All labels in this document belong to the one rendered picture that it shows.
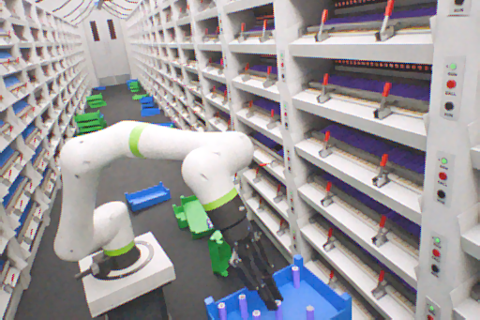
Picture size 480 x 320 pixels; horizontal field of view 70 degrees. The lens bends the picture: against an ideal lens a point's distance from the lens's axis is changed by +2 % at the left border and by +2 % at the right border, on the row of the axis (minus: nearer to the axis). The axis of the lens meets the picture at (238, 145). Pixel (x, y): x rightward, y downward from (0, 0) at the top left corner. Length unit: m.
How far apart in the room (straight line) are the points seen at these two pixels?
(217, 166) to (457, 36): 0.53
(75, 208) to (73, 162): 0.20
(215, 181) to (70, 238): 0.67
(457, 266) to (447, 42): 0.47
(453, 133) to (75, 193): 1.00
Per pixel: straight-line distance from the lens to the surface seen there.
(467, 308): 0.99
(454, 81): 0.78
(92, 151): 1.06
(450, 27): 0.78
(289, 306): 1.01
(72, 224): 1.26
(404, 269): 1.06
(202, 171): 0.77
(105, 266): 1.51
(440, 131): 0.82
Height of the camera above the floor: 1.19
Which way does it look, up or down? 19 degrees down
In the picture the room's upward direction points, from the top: 7 degrees counter-clockwise
